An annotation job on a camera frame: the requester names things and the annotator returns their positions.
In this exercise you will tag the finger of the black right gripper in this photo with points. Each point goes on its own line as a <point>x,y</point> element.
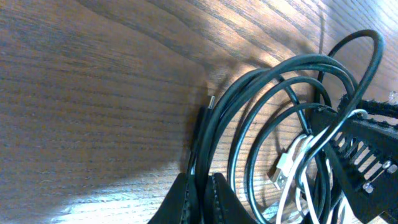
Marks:
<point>373,107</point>
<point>363,156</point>

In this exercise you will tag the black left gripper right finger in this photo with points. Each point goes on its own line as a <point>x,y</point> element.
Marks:
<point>221,205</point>

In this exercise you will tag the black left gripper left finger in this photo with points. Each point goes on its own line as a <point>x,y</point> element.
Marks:
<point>175,208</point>

